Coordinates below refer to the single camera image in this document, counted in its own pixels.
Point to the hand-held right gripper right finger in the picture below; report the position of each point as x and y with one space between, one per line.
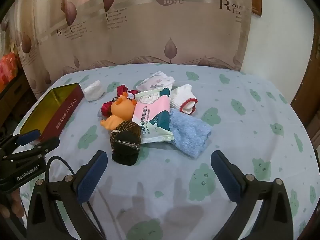
225 176

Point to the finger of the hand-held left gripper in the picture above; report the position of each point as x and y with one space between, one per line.
27 136
47 145

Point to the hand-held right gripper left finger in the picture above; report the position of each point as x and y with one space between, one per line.
92 177

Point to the red and gold tin box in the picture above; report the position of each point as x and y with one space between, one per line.
62 115

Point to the brown and black hair bow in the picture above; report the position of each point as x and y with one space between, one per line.
125 142

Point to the blue fluffy towel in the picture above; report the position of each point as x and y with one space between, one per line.
190 132

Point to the white cloth with red ruffle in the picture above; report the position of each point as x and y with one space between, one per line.
105 108

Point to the white plush toy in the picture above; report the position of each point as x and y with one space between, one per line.
93 91

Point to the orange toy deer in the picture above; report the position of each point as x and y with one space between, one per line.
122 110

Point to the pink and teal wipes packet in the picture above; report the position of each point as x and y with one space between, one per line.
150 115

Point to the white sock with red trim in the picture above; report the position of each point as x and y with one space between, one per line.
182 96

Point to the white socks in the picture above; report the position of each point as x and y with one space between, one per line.
155 81

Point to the person's left hand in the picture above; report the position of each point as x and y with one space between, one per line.
12 205

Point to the red plastic bag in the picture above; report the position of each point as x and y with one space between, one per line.
7 67

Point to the brown wooden door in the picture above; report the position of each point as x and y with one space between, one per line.
308 85

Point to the beige leaf print curtain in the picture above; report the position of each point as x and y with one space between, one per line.
150 30

